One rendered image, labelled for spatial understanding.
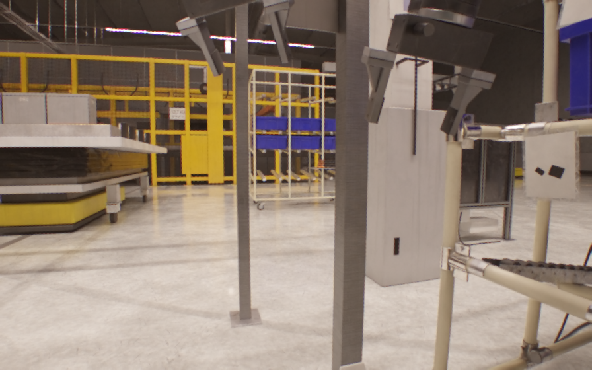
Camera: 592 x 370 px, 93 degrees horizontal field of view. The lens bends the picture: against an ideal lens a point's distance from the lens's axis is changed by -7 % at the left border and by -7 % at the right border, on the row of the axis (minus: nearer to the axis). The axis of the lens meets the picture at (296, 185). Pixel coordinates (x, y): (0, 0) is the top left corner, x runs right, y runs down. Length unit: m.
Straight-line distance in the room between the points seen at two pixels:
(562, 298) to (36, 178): 3.23
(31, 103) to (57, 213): 4.87
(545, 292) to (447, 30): 0.40
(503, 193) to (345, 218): 2.22
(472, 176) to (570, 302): 2.08
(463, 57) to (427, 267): 1.41
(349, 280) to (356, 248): 0.08
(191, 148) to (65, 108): 2.72
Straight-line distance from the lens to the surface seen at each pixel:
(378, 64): 0.46
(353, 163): 0.72
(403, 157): 1.59
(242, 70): 1.21
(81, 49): 14.53
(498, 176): 2.79
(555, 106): 0.74
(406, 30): 0.46
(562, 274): 0.82
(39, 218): 3.37
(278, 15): 0.52
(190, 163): 7.88
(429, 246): 1.76
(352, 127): 0.72
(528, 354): 1.02
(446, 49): 0.49
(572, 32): 0.74
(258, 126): 3.92
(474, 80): 0.53
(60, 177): 3.14
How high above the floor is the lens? 0.65
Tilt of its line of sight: 5 degrees down
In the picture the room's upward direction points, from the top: straight up
